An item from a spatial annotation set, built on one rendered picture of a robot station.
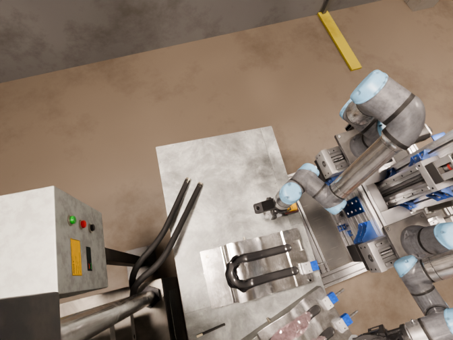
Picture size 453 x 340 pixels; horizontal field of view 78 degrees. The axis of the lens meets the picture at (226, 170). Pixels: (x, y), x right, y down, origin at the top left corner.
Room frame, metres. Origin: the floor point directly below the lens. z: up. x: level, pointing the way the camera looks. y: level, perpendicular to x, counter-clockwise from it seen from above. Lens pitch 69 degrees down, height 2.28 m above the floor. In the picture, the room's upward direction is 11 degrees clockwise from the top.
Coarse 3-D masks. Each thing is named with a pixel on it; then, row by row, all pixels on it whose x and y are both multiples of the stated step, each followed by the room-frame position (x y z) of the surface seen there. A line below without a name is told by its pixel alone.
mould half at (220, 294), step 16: (256, 240) 0.19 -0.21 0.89; (272, 240) 0.21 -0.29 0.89; (288, 240) 0.22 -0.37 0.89; (224, 256) 0.09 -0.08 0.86; (272, 256) 0.13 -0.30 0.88; (288, 256) 0.15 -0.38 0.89; (304, 256) 0.16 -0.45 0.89; (208, 272) 0.01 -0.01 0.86; (224, 272) 0.02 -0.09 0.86; (240, 272) 0.03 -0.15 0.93; (256, 272) 0.05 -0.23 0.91; (208, 288) -0.06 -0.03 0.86; (224, 288) -0.05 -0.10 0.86; (256, 288) -0.02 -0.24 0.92; (272, 288) -0.01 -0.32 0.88; (288, 288) 0.01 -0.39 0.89; (224, 304) -0.12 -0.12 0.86
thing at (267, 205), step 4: (268, 200) 0.34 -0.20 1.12; (272, 200) 0.34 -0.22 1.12; (256, 204) 0.32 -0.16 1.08; (260, 204) 0.32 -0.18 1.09; (264, 204) 0.32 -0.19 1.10; (268, 204) 0.32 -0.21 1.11; (272, 204) 0.32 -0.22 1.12; (256, 208) 0.30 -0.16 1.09; (260, 208) 0.30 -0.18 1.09; (264, 208) 0.30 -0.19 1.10; (268, 208) 0.30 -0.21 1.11; (272, 208) 0.30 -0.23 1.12; (256, 212) 0.28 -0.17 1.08; (260, 212) 0.28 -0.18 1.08
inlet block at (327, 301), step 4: (332, 292) 0.03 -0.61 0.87; (340, 292) 0.03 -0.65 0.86; (324, 296) 0.00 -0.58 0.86; (328, 296) 0.01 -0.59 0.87; (332, 296) 0.01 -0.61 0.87; (320, 300) -0.02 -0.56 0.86; (324, 300) -0.02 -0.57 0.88; (328, 300) -0.01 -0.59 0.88; (332, 300) -0.01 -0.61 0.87; (336, 300) 0.00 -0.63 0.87; (324, 304) -0.03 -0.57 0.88; (328, 304) -0.03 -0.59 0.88; (332, 304) -0.03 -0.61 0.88; (328, 308) -0.05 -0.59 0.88
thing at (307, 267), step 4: (316, 260) 0.15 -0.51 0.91; (300, 264) 0.12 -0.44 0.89; (304, 264) 0.12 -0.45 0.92; (308, 264) 0.12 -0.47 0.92; (312, 264) 0.13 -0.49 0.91; (316, 264) 0.13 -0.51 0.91; (320, 264) 0.14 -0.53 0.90; (304, 268) 0.10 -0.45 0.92; (308, 268) 0.11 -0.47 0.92; (312, 268) 0.11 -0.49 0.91; (316, 268) 0.12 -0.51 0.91; (304, 272) 0.09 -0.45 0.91; (308, 272) 0.09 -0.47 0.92; (312, 272) 0.10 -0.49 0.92
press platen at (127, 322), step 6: (126, 318) -0.22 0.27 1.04; (132, 318) -0.22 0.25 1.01; (120, 324) -0.24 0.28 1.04; (126, 324) -0.24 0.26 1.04; (132, 324) -0.24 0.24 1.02; (120, 330) -0.26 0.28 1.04; (126, 330) -0.26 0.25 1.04; (132, 330) -0.26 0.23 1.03; (120, 336) -0.28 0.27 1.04; (126, 336) -0.28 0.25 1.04; (132, 336) -0.27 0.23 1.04
